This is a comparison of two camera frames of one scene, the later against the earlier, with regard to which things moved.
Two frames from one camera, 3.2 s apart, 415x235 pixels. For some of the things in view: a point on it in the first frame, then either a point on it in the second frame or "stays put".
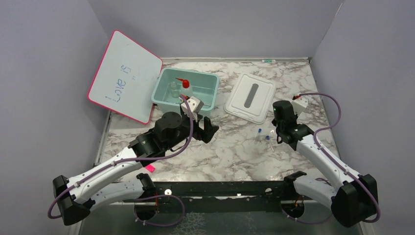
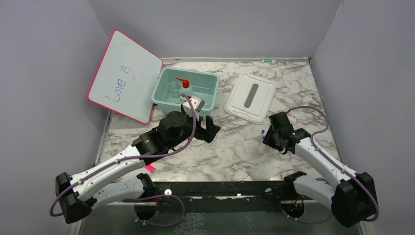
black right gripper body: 278,128 → 272,138
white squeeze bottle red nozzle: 186,89 stays put
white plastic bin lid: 251,98 stays put
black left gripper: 205,134 stays put
